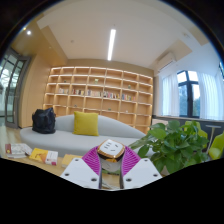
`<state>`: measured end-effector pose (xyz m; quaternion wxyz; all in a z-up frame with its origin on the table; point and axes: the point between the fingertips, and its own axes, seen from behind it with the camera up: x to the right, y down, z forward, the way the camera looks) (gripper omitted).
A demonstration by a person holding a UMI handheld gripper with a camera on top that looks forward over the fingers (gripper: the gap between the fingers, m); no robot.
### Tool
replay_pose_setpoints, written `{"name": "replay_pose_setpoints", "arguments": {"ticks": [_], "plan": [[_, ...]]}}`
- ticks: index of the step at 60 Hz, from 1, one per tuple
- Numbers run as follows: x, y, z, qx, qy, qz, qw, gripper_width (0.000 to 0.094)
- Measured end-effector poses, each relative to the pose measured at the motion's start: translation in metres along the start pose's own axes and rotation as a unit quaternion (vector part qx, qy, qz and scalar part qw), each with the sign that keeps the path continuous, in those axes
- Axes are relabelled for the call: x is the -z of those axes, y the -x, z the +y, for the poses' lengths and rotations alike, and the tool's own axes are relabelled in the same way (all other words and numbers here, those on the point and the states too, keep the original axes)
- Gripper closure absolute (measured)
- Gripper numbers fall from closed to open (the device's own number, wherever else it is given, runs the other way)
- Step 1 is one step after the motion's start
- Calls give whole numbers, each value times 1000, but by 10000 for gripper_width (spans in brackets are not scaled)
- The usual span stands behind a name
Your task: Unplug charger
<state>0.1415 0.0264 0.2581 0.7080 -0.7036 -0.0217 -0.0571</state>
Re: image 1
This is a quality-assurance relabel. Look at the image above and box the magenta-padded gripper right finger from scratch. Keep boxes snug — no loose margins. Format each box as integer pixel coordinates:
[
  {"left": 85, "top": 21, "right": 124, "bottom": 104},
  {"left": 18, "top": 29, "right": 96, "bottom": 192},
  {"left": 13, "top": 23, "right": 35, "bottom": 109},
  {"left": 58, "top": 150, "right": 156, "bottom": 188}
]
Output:
[{"left": 120, "top": 145, "right": 164, "bottom": 190}]

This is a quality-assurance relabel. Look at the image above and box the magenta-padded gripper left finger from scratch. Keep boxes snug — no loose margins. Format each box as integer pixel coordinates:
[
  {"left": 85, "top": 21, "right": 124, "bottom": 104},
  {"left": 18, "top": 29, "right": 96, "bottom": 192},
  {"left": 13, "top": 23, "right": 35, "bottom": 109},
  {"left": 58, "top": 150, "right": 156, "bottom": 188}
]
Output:
[{"left": 59, "top": 145, "right": 102, "bottom": 190}]

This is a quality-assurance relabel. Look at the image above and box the white and red book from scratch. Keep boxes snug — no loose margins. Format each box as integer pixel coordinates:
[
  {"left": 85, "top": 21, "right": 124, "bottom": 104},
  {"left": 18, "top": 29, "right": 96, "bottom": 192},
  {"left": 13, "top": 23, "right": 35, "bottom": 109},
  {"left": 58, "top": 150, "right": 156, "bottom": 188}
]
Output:
[{"left": 44, "top": 150, "right": 59, "bottom": 167}]

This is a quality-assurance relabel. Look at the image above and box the light grey curved sofa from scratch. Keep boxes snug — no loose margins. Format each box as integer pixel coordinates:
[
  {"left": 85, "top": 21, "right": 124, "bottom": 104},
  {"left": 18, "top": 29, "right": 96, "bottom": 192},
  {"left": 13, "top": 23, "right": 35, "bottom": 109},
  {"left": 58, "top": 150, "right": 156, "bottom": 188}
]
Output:
[{"left": 19, "top": 114, "right": 148, "bottom": 158}]

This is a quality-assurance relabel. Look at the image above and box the potted green leafy plant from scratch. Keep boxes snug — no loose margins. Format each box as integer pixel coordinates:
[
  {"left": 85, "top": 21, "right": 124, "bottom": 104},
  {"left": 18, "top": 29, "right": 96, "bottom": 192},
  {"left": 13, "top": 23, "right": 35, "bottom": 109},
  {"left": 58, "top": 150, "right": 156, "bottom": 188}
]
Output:
[{"left": 129, "top": 119, "right": 210, "bottom": 175}]

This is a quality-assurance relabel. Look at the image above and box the small yellow book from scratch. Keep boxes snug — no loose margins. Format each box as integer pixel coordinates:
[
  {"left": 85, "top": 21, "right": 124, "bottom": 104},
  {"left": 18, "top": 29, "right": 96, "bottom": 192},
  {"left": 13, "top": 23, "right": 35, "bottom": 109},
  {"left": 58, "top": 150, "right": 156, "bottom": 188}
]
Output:
[{"left": 29, "top": 147, "right": 50, "bottom": 164}]

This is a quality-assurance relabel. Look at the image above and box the yellow cushion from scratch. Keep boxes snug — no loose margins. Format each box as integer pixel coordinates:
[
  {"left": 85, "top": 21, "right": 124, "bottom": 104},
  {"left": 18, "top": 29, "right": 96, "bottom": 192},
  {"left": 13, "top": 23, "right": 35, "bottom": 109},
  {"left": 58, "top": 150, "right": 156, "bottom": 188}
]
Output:
[{"left": 72, "top": 110, "right": 100, "bottom": 137}]

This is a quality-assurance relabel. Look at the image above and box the black bag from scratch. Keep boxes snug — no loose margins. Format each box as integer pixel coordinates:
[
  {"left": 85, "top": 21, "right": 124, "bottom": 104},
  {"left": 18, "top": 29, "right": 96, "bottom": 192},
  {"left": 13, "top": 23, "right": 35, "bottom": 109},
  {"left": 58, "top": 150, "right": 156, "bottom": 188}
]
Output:
[{"left": 31, "top": 107, "right": 57, "bottom": 135}]

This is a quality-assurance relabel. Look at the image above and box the stack of white books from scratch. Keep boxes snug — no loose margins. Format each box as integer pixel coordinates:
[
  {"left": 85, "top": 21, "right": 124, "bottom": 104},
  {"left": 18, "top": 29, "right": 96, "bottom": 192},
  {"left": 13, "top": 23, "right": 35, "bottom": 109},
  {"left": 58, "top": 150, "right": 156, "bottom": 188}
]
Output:
[{"left": 4, "top": 143, "right": 33, "bottom": 159}]

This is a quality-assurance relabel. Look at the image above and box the green chair with dark legs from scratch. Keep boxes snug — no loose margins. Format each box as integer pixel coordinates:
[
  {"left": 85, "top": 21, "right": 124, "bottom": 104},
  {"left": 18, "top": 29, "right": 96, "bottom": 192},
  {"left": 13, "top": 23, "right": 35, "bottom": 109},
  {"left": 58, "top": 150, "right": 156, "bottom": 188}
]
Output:
[
  {"left": 208, "top": 132, "right": 224, "bottom": 161},
  {"left": 184, "top": 120, "right": 209, "bottom": 140}
]

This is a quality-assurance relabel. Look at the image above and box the narrow white sheer curtain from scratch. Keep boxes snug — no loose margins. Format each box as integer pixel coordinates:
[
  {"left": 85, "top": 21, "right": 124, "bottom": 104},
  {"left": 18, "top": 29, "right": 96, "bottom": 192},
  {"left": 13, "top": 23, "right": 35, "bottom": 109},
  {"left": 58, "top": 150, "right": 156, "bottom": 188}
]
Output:
[{"left": 162, "top": 73, "right": 180, "bottom": 117}]

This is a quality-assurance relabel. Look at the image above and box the small round side table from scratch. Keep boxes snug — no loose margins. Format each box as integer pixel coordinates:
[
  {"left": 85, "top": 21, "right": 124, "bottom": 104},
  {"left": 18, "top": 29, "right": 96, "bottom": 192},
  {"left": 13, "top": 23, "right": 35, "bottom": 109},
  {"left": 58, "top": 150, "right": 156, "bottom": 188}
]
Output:
[{"left": 205, "top": 124, "right": 222, "bottom": 153}]

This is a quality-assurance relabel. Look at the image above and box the dark-framed arched window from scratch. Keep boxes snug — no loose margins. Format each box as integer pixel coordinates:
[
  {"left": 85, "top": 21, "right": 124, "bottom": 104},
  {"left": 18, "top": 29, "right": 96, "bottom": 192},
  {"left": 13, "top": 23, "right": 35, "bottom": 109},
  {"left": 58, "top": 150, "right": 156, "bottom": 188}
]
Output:
[{"left": 176, "top": 69, "right": 202, "bottom": 119}]

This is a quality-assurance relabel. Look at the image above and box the wide white sheer curtain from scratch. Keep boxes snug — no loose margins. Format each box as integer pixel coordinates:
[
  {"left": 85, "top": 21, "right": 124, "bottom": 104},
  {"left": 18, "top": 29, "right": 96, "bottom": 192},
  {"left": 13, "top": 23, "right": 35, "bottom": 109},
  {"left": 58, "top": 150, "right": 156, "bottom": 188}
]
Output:
[{"left": 198, "top": 71, "right": 224, "bottom": 121}]

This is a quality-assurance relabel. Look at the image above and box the long ceiling light strip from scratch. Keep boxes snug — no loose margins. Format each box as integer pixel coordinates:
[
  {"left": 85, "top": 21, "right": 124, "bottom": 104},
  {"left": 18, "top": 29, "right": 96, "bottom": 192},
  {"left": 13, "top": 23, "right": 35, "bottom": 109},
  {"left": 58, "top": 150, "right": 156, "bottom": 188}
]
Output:
[{"left": 107, "top": 28, "right": 117, "bottom": 62}]

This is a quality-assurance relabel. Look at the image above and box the wooden wall shelf unit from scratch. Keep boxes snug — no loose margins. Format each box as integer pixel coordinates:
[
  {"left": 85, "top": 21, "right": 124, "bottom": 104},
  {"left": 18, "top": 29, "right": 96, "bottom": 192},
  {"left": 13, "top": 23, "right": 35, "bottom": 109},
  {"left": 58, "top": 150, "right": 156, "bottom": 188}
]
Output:
[{"left": 42, "top": 65, "right": 154, "bottom": 135}]

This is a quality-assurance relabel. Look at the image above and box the glass door with grey frame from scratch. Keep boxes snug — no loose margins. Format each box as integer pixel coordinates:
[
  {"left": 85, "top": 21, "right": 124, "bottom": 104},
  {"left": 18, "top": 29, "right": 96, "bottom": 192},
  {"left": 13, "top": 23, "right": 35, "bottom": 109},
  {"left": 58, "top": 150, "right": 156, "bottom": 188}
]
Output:
[{"left": 0, "top": 49, "right": 31, "bottom": 130}]

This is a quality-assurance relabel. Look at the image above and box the white wall air conditioner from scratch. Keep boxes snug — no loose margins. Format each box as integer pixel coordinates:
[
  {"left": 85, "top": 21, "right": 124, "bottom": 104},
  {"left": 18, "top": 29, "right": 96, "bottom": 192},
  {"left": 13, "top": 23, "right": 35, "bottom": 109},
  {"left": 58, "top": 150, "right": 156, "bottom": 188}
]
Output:
[{"left": 156, "top": 52, "right": 177, "bottom": 72}]

